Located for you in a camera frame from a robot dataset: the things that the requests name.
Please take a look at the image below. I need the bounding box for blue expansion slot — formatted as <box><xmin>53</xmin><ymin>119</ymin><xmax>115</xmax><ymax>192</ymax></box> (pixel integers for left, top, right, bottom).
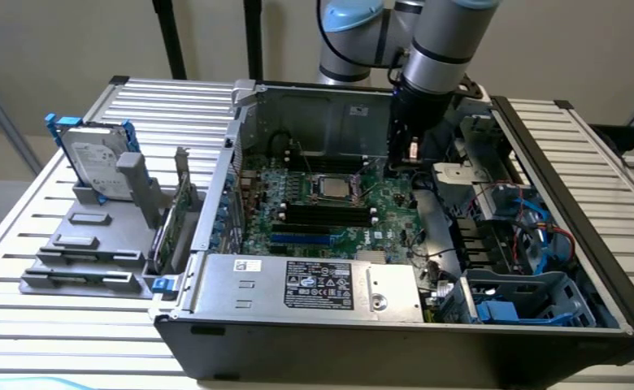
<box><xmin>271</xmin><ymin>232</ymin><xmax>333</xmax><ymax>245</ymax></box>

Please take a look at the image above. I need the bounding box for blue data wire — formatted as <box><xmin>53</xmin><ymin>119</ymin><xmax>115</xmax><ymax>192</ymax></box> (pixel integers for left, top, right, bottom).
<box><xmin>509</xmin><ymin>193</ymin><xmax>557</xmax><ymax>263</ymax></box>

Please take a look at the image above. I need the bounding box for green motherboard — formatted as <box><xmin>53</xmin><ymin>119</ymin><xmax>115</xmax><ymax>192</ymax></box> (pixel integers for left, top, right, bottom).
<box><xmin>233</xmin><ymin>160</ymin><xmax>444</xmax><ymax>288</ymax></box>

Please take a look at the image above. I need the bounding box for hard disk in blue carrier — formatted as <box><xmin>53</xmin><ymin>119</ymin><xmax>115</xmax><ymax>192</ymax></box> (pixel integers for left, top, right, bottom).
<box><xmin>44</xmin><ymin>113</ymin><xmax>151</xmax><ymax>205</ymax></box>

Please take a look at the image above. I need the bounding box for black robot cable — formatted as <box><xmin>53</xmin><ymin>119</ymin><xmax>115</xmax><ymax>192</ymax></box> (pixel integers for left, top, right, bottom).
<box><xmin>316</xmin><ymin>7</ymin><xmax>408</xmax><ymax>71</ymax></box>

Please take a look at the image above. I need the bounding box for grey disk bay cage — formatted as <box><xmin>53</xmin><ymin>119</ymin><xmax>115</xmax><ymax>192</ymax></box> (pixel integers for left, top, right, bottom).
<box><xmin>456</xmin><ymin>268</ymin><xmax>601</xmax><ymax>327</ymax></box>

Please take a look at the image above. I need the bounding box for black stand pole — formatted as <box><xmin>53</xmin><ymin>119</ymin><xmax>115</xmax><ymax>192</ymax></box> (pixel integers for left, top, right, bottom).
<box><xmin>149</xmin><ymin>0</ymin><xmax>189</xmax><ymax>80</ymax></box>
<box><xmin>241</xmin><ymin>0</ymin><xmax>264</xmax><ymax>81</ymax></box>

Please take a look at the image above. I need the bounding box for blue case latch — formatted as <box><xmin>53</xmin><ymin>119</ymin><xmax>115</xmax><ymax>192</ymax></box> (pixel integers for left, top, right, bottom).
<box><xmin>152</xmin><ymin>275</ymin><xmax>177</xmax><ymax>302</ymax></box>

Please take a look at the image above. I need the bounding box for CPU socket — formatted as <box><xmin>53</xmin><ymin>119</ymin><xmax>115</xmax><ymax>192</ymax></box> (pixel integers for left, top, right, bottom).
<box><xmin>305</xmin><ymin>173</ymin><xmax>365</xmax><ymax>202</ymax></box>

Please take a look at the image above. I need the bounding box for silver CPU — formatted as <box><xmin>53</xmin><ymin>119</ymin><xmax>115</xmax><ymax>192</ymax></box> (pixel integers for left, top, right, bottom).
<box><xmin>319</xmin><ymin>176</ymin><xmax>353</xmax><ymax>197</ymax></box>

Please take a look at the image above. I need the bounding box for small silver heat sink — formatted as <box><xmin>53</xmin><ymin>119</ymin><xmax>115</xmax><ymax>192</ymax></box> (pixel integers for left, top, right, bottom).
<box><xmin>356</xmin><ymin>249</ymin><xmax>387</xmax><ymax>266</ymax></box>

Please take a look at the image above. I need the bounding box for black RAM slot bank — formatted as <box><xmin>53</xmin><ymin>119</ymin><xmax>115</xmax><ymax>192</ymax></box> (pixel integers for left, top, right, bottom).
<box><xmin>281</xmin><ymin>201</ymin><xmax>369</xmax><ymax>227</ymax></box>
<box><xmin>293</xmin><ymin>150</ymin><xmax>369</xmax><ymax>172</ymax></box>

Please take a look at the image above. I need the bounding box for red wire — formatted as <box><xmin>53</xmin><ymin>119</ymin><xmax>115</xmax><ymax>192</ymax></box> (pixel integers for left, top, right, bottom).
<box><xmin>471</xmin><ymin>184</ymin><xmax>577</xmax><ymax>258</ymax></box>

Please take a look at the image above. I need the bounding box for black open PC case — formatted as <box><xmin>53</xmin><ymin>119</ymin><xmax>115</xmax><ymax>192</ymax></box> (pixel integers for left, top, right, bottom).
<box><xmin>151</xmin><ymin>79</ymin><xmax>634</xmax><ymax>384</ymax></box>

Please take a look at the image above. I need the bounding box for silver power supply unit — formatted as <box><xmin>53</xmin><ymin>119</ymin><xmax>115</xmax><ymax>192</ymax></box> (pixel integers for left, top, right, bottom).
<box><xmin>189</xmin><ymin>253</ymin><xmax>425</xmax><ymax>324</ymax></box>

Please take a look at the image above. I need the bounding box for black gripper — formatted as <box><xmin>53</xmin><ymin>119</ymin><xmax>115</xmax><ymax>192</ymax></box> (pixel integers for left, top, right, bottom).
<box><xmin>385</xmin><ymin>83</ymin><xmax>455</xmax><ymax>168</ymax></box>

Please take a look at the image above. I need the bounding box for green graphics card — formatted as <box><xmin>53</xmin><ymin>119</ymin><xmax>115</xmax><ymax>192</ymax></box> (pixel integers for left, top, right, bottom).
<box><xmin>148</xmin><ymin>146</ymin><xmax>195</xmax><ymax>274</ymax></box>

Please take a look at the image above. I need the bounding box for grey parts rack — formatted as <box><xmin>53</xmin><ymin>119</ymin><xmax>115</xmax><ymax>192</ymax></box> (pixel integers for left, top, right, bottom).
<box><xmin>19</xmin><ymin>150</ymin><xmax>209</xmax><ymax>301</ymax></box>

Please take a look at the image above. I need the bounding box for thin metal locking lever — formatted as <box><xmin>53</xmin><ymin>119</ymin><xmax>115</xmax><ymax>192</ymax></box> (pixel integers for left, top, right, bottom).
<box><xmin>303</xmin><ymin>152</ymin><xmax>319</xmax><ymax>202</ymax></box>
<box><xmin>352</xmin><ymin>158</ymin><xmax>385</xmax><ymax>201</ymax></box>

